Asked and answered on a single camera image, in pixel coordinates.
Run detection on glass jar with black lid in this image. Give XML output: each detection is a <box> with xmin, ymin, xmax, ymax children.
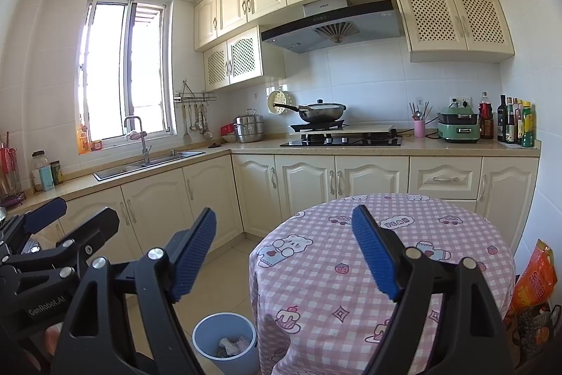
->
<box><xmin>31</xmin><ymin>151</ymin><xmax>49</xmax><ymax>191</ymax></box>

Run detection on wooden cutting board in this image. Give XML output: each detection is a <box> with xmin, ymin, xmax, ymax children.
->
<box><xmin>0</xmin><ymin>131</ymin><xmax>12</xmax><ymax>191</ymax></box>

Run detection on bundle of chopsticks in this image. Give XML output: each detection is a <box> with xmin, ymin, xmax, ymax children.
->
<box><xmin>409</xmin><ymin>100</ymin><xmax>433</xmax><ymax>122</ymax></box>

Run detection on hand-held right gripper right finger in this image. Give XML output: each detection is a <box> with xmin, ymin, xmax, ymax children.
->
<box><xmin>352</xmin><ymin>205</ymin><xmax>514</xmax><ymax>375</ymax></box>

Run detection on cream lattice door cabinet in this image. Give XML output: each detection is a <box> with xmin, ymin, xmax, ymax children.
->
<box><xmin>203</xmin><ymin>25</ymin><xmax>286</xmax><ymax>92</ymax></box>
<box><xmin>394</xmin><ymin>0</ymin><xmax>515</xmax><ymax>64</ymax></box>

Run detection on steel wok with black handle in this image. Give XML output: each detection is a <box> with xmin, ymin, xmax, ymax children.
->
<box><xmin>273</xmin><ymin>99</ymin><xmax>347</xmax><ymax>123</ymax></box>

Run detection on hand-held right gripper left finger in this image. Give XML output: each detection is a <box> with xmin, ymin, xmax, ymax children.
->
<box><xmin>52</xmin><ymin>207</ymin><xmax>217</xmax><ymax>375</ymax></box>

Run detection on stainless steel sink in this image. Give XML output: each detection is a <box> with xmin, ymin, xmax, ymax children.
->
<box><xmin>93</xmin><ymin>150</ymin><xmax>206</xmax><ymax>181</ymax></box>

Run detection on small condiment bottle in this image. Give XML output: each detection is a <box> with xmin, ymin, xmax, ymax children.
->
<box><xmin>515</xmin><ymin>99</ymin><xmax>524</xmax><ymax>146</ymax></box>

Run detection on kitchen window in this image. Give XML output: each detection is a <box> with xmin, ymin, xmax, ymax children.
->
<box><xmin>79</xmin><ymin>0</ymin><xmax>172</xmax><ymax>141</ymax></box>

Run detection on red wire rack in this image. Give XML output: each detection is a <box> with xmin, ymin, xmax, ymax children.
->
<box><xmin>0</xmin><ymin>147</ymin><xmax>26</xmax><ymax>204</ymax></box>

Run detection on dark sauce bottle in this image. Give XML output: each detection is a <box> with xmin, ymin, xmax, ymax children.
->
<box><xmin>506</xmin><ymin>97</ymin><xmax>516</xmax><ymax>144</ymax></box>

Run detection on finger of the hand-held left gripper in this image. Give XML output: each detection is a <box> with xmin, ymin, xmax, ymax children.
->
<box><xmin>22</xmin><ymin>197</ymin><xmax>68</xmax><ymax>233</ymax></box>
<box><xmin>9</xmin><ymin>207</ymin><xmax>120</xmax><ymax>280</ymax></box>

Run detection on red label soda bottle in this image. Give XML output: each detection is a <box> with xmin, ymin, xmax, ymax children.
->
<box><xmin>478</xmin><ymin>91</ymin><xmax>495</xmax><ymax>139</ymax></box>

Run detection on green electric cooker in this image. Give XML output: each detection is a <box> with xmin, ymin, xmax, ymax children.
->
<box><xmin>437</xmin><ymin>106</ymin><xmax>479</xmax><ymax>144</ymax></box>

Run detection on stainless steel steamer pot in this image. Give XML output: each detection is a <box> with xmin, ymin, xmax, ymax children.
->
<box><xmin>233</xmin><ymin>108</ymin><xmax>265</xmax><ymax>144</ymax></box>

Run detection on cream base cabinets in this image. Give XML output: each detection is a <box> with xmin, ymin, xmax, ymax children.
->
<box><xmin>26</xmin><ymin>151</ymin><xmax>541</xmax><ymax>266</ymax></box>

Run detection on pink checkered tablecloth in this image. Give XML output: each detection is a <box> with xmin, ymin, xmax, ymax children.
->
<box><xmin>249</xmin><ymin>193</ymin><xmax>516</xmax><ymax>375</ymax></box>

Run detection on black printed bag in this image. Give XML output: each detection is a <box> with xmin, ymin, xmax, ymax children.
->
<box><xmin>511</xmin><ymin>305</ymin><xmax>562</xmax><ymax>362</ymax></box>

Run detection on wall utensil rack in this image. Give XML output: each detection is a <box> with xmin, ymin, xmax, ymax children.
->
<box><xmin>174</xmin><ymin>80</ymin><xmax>217</xmax><ymax>103</ymax></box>

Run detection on cream perforated steamer plate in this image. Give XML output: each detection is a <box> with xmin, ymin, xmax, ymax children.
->
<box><xmin>267</xmin><ymin>90</ymin><xmax>291</xmax><ymax>115</ymax></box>

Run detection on black wine bottle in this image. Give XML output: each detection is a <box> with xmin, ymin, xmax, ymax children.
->
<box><xmin>497</xmin><ymin>95</ymin><xmax>509</xmax><ymax>143</ymax></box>

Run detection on blue plastic bucket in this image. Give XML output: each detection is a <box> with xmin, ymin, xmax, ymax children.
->
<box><xmin>192</xmin><ymin>312</ymin><xmax>260</xmax><ymax>375</ymax></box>

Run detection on orange printed sack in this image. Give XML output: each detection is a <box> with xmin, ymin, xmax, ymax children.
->
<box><xmin>509</xmin><ymin>239</ymin><xmax>558</xmax><ymax>314</ymax></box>

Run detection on range hood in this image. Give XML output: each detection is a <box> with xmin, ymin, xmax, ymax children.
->
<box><xmin>260</xmin><ymin>0</ymin><xmax>405</xmax><ymax>54</ymax></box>

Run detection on person's left hand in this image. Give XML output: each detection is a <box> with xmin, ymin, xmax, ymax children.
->
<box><xmin>22</xmin><ymin>322</ymin><xmax>63</xmax><ymax>371</ymax></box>

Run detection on steel kitchen faucet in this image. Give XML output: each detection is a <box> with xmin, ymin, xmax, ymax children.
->
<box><xmin>124</xmin><ymin>116</ymin><xmax>152</xmax><ymax>165</ymax></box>

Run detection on black gas stove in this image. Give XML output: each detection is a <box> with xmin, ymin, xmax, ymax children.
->
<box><xmin>280</xmin><ymin>130</ymin><xmax>402</xmax><ymax>147</ymax></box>

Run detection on green bottle with yellow label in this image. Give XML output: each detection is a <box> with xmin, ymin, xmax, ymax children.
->
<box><xmin>522</xmin><ymin>102</ymin><xmax>535</xmax><ymax>148</ymax></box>

